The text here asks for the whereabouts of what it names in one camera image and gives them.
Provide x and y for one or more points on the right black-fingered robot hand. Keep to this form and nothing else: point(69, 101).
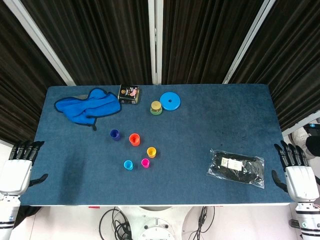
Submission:
point(301, 182)

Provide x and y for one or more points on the yellow and green toy jar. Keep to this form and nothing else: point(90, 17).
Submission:
point(156, 107)

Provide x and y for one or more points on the white partition post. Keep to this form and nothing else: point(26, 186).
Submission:
point(247, 42)
point(155, 37)
point(40, 42)

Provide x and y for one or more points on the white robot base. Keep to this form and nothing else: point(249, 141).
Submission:
point(155, 225)

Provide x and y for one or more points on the left black-fingered robot hand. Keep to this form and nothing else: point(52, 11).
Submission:
point(15, 175)

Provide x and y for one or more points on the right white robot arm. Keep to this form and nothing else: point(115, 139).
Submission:
point(307, 220)

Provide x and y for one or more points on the black pleated curtain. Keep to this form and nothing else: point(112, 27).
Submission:
point(205, 37)
point(100, 37)
point(17, 87)
point(295, 62)

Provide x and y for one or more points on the blue cloth with black trim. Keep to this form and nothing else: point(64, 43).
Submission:
point(87, 107)

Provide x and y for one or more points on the blue disc with hole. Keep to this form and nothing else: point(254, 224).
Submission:
point(172, 102)

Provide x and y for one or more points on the yellow plastic cup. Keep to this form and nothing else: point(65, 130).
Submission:
point(151, 152)

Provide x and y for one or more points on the clear bag with black item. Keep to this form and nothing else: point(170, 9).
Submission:
point(237, 167)

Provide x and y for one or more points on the blue felt table cover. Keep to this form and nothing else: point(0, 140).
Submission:
point(187, 140)

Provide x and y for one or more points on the orange plastic cup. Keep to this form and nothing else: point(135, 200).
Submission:
point(134, 140)

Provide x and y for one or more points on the red tape strip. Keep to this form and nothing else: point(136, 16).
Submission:
point(93, 207)

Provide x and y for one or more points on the black food tin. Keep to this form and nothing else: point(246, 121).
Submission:
point(128, 94)

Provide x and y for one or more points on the purple plastic cup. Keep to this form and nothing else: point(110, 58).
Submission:
point(115, 135)

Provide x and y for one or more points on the light blue plastic cup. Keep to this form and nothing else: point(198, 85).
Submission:
point(128, 165)

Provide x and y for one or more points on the pink plastic cup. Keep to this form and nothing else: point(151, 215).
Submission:
point(145, 163)

